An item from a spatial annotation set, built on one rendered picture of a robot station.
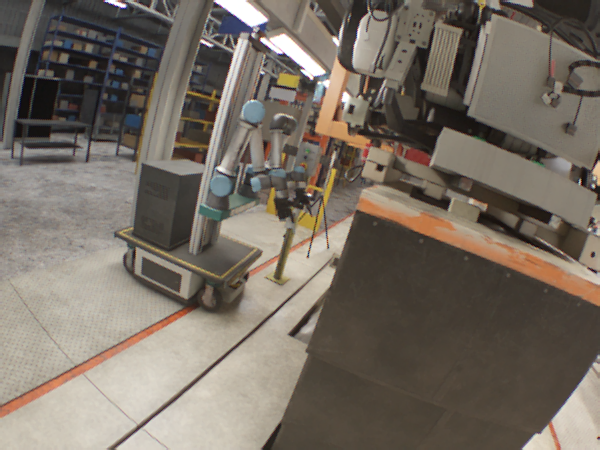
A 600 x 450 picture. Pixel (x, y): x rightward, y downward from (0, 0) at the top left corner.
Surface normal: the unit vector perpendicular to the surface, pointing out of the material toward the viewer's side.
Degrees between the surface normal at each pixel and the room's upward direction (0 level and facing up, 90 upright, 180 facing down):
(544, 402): 90
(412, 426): 90
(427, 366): 90
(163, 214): 90
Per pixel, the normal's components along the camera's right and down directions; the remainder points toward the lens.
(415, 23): -0.36, 0.15
